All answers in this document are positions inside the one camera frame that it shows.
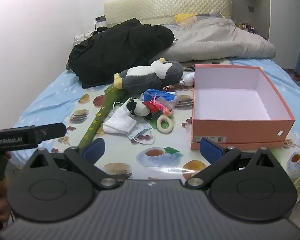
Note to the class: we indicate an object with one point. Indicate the blue white plastic bag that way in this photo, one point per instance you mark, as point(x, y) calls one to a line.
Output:
point(162, 95)

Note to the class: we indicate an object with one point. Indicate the grey white penguin plush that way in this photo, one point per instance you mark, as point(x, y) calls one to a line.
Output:
point(145, 80)

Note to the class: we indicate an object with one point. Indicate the green fabric massage stick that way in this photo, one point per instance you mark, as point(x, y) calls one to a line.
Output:
point(100, 115)

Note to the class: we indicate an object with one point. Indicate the pink cardboard box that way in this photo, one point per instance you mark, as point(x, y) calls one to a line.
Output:
point(240, 132)

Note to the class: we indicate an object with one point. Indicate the cream padded headboard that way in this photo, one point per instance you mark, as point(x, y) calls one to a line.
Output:
point(165, 5)

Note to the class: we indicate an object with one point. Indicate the yellow grey patterned pillow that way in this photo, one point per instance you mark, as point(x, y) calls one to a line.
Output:
point(190, 17)

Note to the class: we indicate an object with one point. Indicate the white crumpled garment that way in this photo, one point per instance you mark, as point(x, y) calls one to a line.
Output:
point(82, 38)

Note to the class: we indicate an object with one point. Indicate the grey white cabinet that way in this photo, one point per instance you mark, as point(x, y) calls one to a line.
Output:
point(277, 12)

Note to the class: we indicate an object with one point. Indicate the row of small bottles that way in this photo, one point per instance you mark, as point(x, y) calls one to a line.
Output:
point(246, 27)

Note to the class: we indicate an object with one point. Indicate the dark wall outlet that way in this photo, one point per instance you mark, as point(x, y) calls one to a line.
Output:
point(251, 9)

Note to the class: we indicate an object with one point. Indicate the black pillow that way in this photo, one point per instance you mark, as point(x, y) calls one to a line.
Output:
point(115, 50)

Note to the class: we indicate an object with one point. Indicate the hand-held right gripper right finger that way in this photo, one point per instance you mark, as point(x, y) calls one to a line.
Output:
point(212, 151)

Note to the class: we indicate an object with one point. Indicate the light blue bedsheet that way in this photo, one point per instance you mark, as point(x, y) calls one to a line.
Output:
point(52, 92)

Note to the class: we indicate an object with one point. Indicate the red beige snack packet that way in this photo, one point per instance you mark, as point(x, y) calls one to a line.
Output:
point(169, 88)

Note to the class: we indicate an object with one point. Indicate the pink feather toy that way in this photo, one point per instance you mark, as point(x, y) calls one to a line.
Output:
point(161, 106)

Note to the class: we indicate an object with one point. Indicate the white spray bottle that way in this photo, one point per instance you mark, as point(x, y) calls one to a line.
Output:
point(188, 78)

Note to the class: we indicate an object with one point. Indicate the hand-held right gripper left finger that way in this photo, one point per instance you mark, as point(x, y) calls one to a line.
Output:
point(95, 150)

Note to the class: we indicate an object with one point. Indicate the fruit printed tablecloth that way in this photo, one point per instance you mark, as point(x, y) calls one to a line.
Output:
point(165, 165)

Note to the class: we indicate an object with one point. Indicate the white folded face mask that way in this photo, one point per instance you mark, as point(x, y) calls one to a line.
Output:
point(120, 122)

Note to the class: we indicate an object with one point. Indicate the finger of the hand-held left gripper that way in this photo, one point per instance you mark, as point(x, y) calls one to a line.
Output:
point(52, 131)

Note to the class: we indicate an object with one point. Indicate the small panda plush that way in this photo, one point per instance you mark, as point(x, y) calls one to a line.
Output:
point(137, 108)

